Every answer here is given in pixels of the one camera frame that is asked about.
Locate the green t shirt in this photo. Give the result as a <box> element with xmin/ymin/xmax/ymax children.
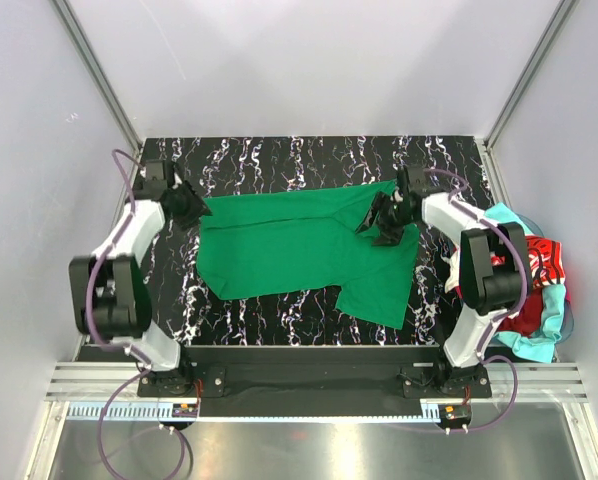
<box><xmin>196</xmin><ymin>181</ymin><xmax>420</xmax><ymax>329</ymax></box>

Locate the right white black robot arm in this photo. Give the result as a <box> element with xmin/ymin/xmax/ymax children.
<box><xmin>356</xmin><ymin>167</ymin><xmax>531</xmax><ymax>394</ymax></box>

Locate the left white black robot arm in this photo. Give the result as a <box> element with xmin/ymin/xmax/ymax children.
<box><xmin>68</xmin><ymin>160</ymin><xmax>211</xmax><ymax>392</ymax></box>

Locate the red coca cola t shirt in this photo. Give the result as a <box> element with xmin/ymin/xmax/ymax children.
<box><xmin>451</xmin><ymin>235</ymin><xmax>565</xmax><ymax>321</ymax></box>

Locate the dark red t shirt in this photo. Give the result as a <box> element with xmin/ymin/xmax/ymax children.
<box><xmin>498</xmin><ymin>290</ymin><xmax>543</xmax><ymax>337</ymax></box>

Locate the turquoise t shirt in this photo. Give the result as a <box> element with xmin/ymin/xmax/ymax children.
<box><xmin>485</xmin><ymin>203</ymin><xmax>567</xmax><ymax>363</ymax></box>

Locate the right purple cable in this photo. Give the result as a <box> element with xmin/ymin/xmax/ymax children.
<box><xmin>423</xmin><ymin>168</ymin><xmax>533</xmax><ymax>434</ymax></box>

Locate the purple cable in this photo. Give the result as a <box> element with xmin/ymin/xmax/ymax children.
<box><xmin>86</xmin><ymin>148</ymin><xmax>195</xmax><ymax>474</ymax></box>
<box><xmin>423</xmin><ymin>168</ymin><xmax>533</xmax><ymax>434</ymax></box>

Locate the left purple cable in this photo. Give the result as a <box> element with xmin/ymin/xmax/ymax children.
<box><xmin>86</xmin><ymin>148</ymin><xmax>195</xmax><ymax>474</ymax></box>

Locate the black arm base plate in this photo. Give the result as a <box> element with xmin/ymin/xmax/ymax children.
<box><xmin>137</xmin><ymin>344</ymin><xmax>493</xmax><ymax>419</ymax></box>

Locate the aluminium frame rail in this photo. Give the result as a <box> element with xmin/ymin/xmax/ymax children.
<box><xmin>45</xmin><ymin>361</ymin><xmax>587</xmax><ymax>403</ymax></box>

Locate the white cable duct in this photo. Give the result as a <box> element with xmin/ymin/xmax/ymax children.
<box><xmin>67</xmin><ymin>400</ymin><xmax>441</xmax><ymax>425</ymax></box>

